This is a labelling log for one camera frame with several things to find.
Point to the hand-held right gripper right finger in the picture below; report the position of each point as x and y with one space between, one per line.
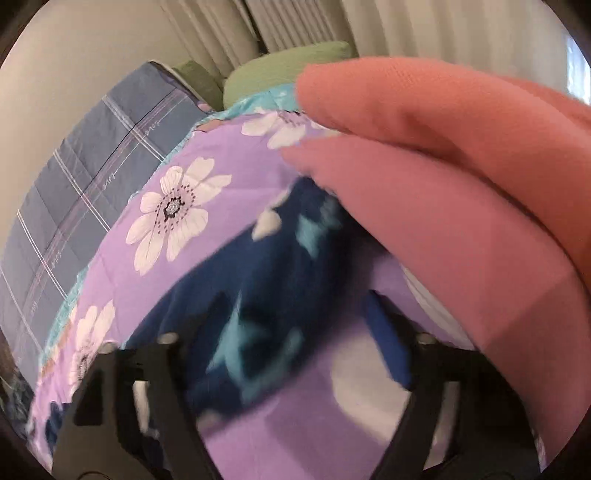
385 337

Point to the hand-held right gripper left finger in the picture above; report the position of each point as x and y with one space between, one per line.
157 369

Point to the navy star print fleece garment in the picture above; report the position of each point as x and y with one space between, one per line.
277 277

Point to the salmon pink garment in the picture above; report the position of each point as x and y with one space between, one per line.
461 184

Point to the dark teal fleece blanket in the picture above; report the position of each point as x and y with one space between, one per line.
14 392

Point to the purple floral blanket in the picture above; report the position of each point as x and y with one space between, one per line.
221 221

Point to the blue plaid pillow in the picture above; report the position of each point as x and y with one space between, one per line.
92 152

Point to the light green pillow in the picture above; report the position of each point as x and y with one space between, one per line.
268 74

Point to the dark green pillow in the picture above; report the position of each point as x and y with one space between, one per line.
198 81

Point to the beige curtain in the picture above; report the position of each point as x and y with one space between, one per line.
295 23

